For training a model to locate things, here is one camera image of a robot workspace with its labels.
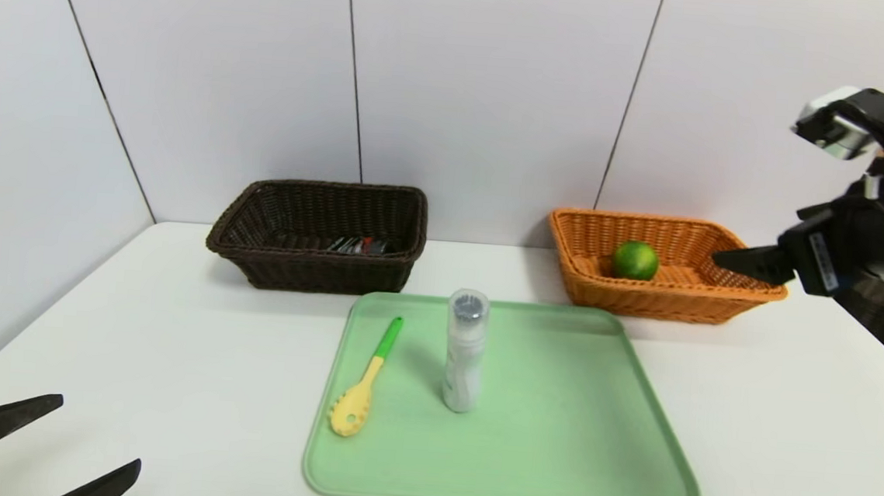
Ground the black red face wash tube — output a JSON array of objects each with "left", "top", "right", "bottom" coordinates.
[{"left": 325, "top": 232, "right": 393, "bottom": 258}]

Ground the green lime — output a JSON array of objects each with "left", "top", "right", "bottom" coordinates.
[{"left": 609, "top": 239, "right": 662, "bottom": 283}]

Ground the translucent white plastic bottle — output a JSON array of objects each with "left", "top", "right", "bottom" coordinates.
[{"left": 440, "top": 286, "right": 492, "bottom": 415}]

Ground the yellow pasta spoon green handle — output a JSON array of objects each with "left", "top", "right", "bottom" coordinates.
[{"left": 328, "top": 312, "right": 405, "bottom": 441}]

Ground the dark brown wicker basket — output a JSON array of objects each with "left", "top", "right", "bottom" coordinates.
[{"left": 203, "top": 173, "right": 431, "bottom": 302}]

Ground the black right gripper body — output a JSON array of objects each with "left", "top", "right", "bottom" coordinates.
[{"left": 775, "top": 189, "right": 884, "bottom": 300}]

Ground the orange wicker basket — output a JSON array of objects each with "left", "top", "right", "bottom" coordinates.
[{"left": 543, "top": 206, "right": 793, "bottom": 331}]

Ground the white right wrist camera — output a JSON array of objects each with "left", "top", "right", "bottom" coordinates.
[{"left": 789, "top": 82, "right": 884, "bottom": 167}]

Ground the light green plastic tray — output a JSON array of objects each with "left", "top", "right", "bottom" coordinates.
[{"left": 300, "top": 286, "right": 713, "bottom": 496}]

